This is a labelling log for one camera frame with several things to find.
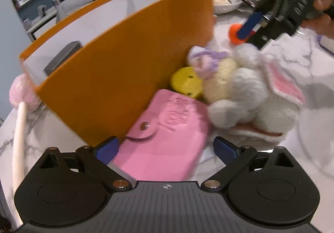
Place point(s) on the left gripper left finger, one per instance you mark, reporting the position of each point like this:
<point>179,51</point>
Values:
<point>96,160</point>

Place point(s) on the white crochet bunny toy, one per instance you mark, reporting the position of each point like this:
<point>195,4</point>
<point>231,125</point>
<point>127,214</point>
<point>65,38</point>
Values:
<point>248,93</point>

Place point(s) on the black small box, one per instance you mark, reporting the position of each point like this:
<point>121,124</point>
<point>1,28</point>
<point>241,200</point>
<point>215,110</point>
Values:
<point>70,49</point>

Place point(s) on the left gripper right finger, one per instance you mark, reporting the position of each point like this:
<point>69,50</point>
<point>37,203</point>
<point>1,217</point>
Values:
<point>235,160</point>

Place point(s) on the white plate with flatbread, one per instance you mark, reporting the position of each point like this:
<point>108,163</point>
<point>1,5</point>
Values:
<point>221,7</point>

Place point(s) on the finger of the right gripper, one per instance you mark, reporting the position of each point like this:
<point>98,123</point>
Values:
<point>245,31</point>

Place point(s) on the orange crochet strawberry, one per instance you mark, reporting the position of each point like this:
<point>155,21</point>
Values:
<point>232,34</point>

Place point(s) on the white drawer cabinet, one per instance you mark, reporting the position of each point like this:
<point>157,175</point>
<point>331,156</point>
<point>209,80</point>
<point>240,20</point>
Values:
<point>41,25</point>

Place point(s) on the grey quilted jacket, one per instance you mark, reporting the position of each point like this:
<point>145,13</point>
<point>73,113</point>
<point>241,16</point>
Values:
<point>67,7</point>

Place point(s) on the person's right hand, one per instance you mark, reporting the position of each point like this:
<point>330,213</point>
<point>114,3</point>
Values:
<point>322,25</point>

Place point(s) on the yellow round toy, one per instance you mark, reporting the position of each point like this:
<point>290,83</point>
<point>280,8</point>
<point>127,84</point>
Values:
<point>185,81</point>

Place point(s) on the orange cardboard box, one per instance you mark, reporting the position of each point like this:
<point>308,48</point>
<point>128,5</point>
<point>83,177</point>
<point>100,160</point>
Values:
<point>130,49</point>

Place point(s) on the pink leather wallet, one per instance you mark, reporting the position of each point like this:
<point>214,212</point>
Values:
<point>166,141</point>

